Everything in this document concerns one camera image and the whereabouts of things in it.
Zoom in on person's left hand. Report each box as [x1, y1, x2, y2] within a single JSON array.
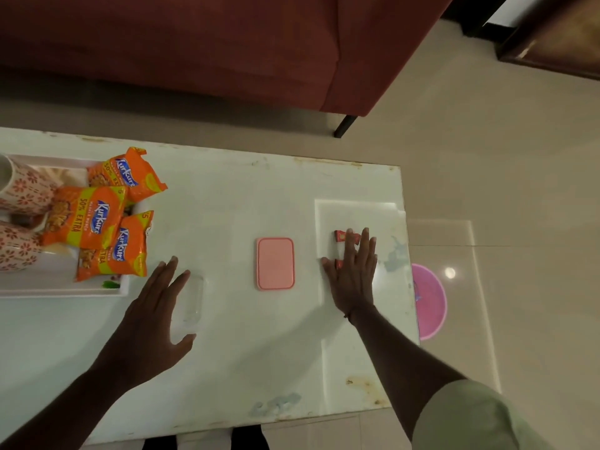
[[101, 256, 197, 388]]

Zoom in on person's right hand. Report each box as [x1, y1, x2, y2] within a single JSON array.
[[321, 227, 379, 324]]

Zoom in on clear plastic box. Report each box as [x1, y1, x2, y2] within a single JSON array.
[[169, 274, 206, 331]]

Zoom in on pink rectangular case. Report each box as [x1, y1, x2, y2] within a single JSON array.
[[255, 236, 296, 292]]

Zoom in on white floral tray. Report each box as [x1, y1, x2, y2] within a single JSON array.
[[0, 153, 131, 298]]

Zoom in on white floral mug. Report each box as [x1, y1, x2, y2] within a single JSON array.
[[0, 221, 46, 273], [0, 154, 59, 216]]

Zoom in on person's right forearm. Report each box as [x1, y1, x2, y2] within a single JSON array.
[[349, 304, 468, 441]]

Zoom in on person's left forearm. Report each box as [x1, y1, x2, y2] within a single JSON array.
[[0, 362, 130, 450]]

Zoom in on pink round mat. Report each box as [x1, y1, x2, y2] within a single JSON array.
[[411, 262, 448, 342]]

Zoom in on black trousers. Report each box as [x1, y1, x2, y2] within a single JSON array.
[[140, 424, 271, 450]]

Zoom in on red fabric sofa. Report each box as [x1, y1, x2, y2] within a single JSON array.
[[0, 0, 456, 139]]

